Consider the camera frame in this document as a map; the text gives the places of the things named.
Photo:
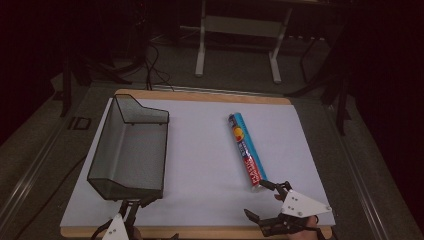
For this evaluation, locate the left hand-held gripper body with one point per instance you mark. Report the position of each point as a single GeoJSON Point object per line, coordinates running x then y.
{"type": "Point", "coordinates": [116, 230]}

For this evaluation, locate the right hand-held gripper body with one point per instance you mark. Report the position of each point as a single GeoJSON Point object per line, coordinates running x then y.
{"type": "Point", "coordinates": [301, 205]}

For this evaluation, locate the person's left hand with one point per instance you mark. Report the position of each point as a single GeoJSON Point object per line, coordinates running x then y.
{"type": "Point", "coordinates": [136, 235]}

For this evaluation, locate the person's right hand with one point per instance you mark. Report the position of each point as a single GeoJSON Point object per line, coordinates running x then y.
{"type": "Point", "coordinates": [310, 235]}

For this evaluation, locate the white table mat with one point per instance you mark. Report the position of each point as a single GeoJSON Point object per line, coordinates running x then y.
{"type": "Point", "coordinates": [200, 166]}

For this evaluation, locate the black metal stand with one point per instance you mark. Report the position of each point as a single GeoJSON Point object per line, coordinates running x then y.
{"type": "Point", "coordinates": [333, 83]}
{"type": "Point", "coordinates": [83, 73]}

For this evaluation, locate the aluminium floor rail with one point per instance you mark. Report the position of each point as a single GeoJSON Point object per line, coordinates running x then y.
{"type": "Point", "coordinates": [30, 176]}
{"type": "Point", "coordinates": [360, 173]}

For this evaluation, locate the black rectangular floor bracket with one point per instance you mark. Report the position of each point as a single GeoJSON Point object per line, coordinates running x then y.
{"type": "Point", "coordinates": [80, 123]}

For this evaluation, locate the white metal desk frame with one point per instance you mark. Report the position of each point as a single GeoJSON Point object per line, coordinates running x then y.
{"type": "Point", "coordinates": [243, 26]}

